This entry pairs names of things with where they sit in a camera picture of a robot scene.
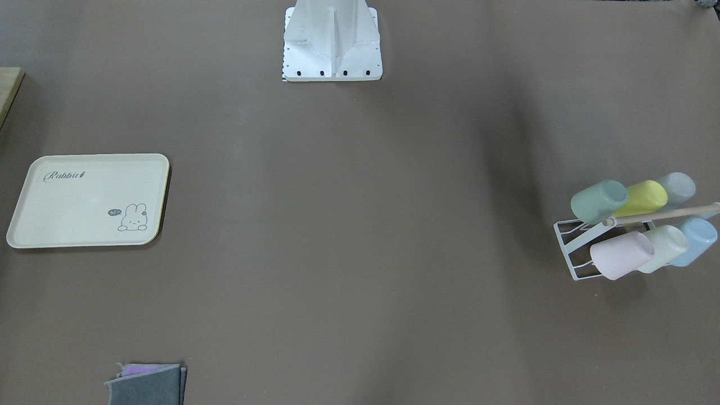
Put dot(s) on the yellow cup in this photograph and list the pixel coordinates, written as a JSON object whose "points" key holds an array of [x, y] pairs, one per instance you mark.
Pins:
{"points": [[643, 198]]}

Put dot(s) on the white wire cup rack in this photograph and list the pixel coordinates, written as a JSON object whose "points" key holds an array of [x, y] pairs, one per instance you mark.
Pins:
{"points": [[574, 235]]}

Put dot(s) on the grey cup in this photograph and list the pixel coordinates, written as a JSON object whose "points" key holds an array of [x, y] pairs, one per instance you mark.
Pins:
{"points": [[679, 187]]}

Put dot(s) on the pale cream cup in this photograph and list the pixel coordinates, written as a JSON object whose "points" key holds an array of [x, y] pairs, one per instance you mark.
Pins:
{"points": [[669, 243]]}

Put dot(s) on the green cup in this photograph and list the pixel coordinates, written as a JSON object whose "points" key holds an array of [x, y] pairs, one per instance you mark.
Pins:
{"points": [[593, 204]]}

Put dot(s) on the cream rabbit tray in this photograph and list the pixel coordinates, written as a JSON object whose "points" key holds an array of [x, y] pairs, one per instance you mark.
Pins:
{"points": [[90, 200]]}

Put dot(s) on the wooden board at edge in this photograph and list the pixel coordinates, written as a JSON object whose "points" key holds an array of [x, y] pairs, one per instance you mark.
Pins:
{"points": [[11, 78]]}

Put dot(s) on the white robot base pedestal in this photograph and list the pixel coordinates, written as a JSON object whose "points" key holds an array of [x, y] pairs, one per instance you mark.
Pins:
{"points": [[331, 41]]}

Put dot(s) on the light blue cup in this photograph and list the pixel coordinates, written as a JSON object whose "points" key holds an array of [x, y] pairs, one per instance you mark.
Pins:
{"points": [[700, 235]]}

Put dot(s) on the wooden rack handle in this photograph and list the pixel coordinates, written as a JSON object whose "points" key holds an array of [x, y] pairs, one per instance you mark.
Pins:
{"points": [[683, 212]]}

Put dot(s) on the grey folded cloth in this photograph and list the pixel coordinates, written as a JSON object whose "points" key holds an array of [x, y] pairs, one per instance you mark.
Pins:
{"points": [[139, 383]]}

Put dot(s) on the pink cup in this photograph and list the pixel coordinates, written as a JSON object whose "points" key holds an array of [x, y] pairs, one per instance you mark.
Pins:
{"points": [[621, 255]]}

